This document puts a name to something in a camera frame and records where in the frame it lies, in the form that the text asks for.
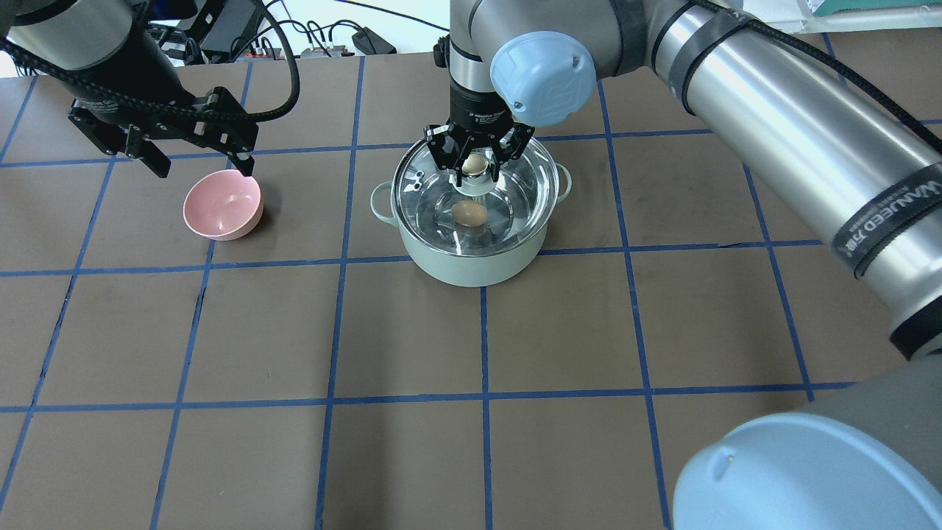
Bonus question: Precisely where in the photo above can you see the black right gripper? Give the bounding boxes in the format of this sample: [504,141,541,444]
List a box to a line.
[423,80,535,185]

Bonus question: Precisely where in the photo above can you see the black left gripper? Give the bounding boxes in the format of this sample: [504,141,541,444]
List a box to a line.
[68,29,259,179]

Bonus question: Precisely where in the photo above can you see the brown egg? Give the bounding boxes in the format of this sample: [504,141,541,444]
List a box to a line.
[451,200,488,227]

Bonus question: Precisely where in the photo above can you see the glass pot lid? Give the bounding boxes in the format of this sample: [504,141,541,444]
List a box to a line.
[375,140,573,258]

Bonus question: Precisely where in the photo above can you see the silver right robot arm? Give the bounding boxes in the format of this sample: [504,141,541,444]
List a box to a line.
[426,1,941,529]

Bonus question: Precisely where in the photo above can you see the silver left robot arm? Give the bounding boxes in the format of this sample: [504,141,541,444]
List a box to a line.
[2,1,258,178]

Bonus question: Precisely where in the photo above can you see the mint green cooking pot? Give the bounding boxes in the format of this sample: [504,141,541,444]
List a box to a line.
[370,155,561,288]

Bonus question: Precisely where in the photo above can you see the pink bowl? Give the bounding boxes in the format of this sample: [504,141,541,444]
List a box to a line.
[182,170,263,241]

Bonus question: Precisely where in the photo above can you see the black power adapter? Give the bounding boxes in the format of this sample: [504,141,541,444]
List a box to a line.
[351,26,397,56]

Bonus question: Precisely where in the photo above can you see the black braided left cable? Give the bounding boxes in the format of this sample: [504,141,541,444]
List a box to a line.
[0,0,301,124]

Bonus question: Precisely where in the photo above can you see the black braided cable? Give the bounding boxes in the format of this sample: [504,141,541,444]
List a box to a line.
[692,0,942,155]
[0,0,301,124]

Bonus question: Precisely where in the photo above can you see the black braided right cable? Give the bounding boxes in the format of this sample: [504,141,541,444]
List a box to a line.
[692,0,942,155]

